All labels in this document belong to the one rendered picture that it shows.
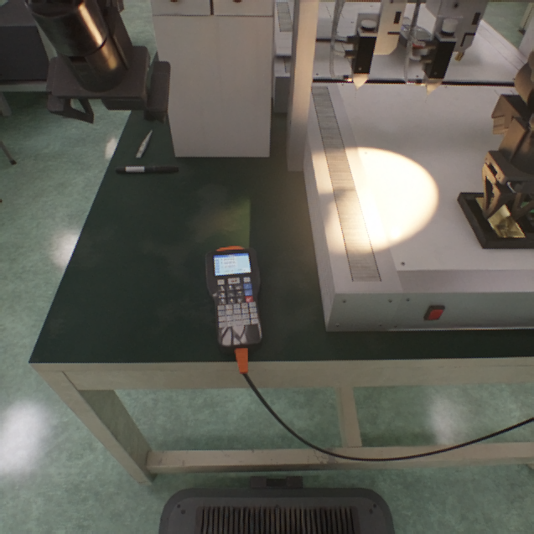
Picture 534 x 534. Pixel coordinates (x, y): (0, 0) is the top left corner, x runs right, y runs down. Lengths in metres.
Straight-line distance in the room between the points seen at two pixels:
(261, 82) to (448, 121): 0.41
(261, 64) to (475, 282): 0.56
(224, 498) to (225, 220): 0.62
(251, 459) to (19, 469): 0.70
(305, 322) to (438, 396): 0.94
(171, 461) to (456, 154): 1.00
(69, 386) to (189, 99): 0.59
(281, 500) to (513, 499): 0.74
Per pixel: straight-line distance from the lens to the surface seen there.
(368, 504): 1.06
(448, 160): 0.85
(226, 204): 0.83
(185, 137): 0.95
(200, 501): 1.04
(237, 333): 0.59
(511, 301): 0.66
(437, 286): 0.59
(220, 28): 0.85
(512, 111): 0.69
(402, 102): 1.02
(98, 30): 0.46
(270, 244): 0.74
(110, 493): 1.37
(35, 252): 2.01
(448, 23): 0.69
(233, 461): 1.17
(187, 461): 1.18
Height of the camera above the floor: 1.28
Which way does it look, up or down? 49 degrees down
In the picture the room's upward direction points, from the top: 2 degrees clockwise
